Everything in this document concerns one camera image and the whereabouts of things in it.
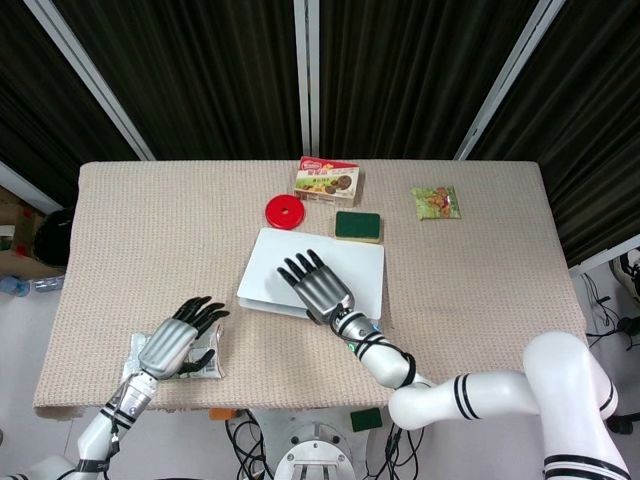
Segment black bag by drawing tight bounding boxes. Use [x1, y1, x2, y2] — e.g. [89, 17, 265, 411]
[32, 207, 76, 268]

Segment beige woven tablecloth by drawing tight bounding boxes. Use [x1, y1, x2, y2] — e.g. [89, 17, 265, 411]
[32, 159, 589, 420]

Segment black curtain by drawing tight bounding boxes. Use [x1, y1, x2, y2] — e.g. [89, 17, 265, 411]
[0, 0, 640, 268]

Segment black white sneaker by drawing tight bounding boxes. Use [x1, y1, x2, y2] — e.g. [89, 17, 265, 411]
[609, 245, 640, 307]

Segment clear plastic bottle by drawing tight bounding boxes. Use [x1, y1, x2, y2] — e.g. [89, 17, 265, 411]
[0, 273, 65, 297]

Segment white tray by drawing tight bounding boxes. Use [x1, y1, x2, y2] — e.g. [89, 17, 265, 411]
[236, 227, 387, 322]

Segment grey metal frame post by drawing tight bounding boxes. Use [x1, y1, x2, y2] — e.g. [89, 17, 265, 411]
[23, 0, 155, 162]
[453, 0, 569, 162]
[292, 0, 322, 161]

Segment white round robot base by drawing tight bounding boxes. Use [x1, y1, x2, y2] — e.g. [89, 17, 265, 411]
[273, 422, 365, 480]

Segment green yellow sponge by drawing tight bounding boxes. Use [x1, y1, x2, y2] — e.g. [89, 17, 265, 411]
[333, 210, 384, 245]

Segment silver white foil packet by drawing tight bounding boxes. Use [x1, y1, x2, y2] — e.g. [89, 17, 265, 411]
[119, 323, 225, 386]

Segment green snack packet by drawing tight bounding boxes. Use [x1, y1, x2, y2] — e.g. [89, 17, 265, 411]
[410, 185, 463, 221]

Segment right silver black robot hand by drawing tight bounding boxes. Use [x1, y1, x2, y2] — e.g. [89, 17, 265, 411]
[276, 248, 357, 326]

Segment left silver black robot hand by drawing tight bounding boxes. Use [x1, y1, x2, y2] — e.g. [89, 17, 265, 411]
[137, 295, 231, 378]

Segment red round disc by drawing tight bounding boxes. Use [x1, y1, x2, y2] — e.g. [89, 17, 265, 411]
[265, 193, 306, 230]

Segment cardboard box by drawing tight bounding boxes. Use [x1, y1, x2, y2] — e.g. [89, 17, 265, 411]
[0, 185, 65, 279]

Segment red green snack box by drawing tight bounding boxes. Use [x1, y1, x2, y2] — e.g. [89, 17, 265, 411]
[293, 155, 362, 208]

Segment black floor cables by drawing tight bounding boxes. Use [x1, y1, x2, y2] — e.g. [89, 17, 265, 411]
[579, 273, 640, 351]

